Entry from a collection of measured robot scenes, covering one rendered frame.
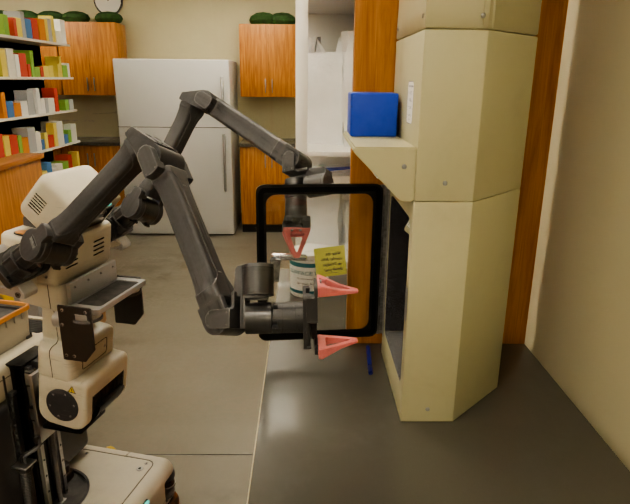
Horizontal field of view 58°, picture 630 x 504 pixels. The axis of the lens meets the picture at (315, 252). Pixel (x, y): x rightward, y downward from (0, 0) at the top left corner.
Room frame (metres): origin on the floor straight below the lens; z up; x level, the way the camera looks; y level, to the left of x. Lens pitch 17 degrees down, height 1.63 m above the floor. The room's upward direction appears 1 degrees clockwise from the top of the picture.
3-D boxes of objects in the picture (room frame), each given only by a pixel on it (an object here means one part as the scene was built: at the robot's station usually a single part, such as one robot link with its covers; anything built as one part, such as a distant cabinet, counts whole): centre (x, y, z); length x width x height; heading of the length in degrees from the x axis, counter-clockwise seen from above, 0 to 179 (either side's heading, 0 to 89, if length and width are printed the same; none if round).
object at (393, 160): (1.20, -0.12, 1.46); 0.32 x 0.11 x 0.10; 1
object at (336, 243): (1.33, -0.01, 1.19); 0.30 x 0.01 x 0.40; 96
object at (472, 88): (1.20, -0.31, 1.33); 0.32 x 0.25 x 0.77; 1
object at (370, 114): (1.28, -0.12, 1.56); 0.10 x 0.10 x 0.09; 1
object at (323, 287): (0.96, -0.03, 1.25); 0.09 x 0.07 x 0.07; 92
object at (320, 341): (0.95, -0.03, 1.18); 0.09 x 0.07 x 0.07; 92
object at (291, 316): (0.95, 0.04, 1.21); 0.07 x 0.07 x 0.10; 2
